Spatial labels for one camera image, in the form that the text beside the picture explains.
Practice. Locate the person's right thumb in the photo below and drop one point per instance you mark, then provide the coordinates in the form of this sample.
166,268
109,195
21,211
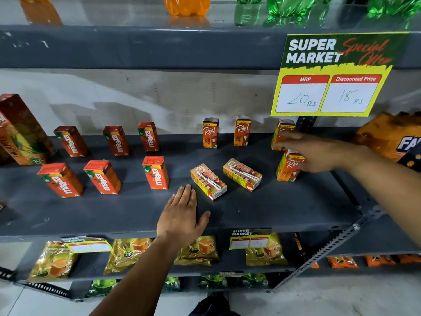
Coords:
304,165

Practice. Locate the person's right forearm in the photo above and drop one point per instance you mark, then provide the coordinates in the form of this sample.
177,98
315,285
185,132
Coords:
388,190

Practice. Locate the group of red juice cartons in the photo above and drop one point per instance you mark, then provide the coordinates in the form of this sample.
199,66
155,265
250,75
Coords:
156,177

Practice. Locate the person's left thumb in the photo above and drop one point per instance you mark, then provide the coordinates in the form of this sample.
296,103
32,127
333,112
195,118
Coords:
204,220

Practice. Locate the person's right hand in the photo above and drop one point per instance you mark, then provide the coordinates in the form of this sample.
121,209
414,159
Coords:
322,154

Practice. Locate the group of orange juice boxes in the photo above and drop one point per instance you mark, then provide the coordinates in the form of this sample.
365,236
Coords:
210,134

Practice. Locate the green packet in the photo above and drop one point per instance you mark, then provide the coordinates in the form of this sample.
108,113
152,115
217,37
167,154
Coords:
255,280
102,287
212,281
172,283

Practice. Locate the yellow green price sign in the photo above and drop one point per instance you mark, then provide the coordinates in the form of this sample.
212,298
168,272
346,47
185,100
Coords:
329,75

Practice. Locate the small yellow price tag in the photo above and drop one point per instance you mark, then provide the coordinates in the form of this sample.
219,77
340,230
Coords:
250,240
88,246

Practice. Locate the person's left hand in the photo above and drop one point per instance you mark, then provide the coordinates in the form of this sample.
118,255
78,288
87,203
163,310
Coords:
177,220

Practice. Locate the single orange juice carton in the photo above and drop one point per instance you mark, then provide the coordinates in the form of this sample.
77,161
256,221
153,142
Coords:
286,171

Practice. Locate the grey metal shelf rack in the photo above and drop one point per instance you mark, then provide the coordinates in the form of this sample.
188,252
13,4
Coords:
210,49

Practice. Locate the shrink-wrapped orange soda pack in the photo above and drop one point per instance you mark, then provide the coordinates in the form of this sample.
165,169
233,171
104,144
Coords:
381,134

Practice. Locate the orange snack packet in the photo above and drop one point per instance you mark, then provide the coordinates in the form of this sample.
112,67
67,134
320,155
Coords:
342,262
380,260
410,259

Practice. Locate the large pineapple juice carton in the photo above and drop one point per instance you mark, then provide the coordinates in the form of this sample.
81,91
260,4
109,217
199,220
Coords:
21,131

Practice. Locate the person's left middle finger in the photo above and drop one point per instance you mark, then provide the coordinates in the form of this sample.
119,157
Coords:
186,198

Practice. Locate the person's left little finger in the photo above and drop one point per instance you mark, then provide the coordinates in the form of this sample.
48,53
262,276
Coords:
170,205

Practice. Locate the yellow tea packet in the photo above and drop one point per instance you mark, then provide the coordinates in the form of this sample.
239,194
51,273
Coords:
266,255
52,263
126,255
199,250

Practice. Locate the person's dark clothing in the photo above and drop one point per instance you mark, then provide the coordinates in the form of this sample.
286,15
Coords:
213,307

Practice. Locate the slotted grey metal angle post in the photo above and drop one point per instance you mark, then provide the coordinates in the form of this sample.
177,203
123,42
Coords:
332,245

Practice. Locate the person's left forearm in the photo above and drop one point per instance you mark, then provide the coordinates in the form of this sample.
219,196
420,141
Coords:
138,279

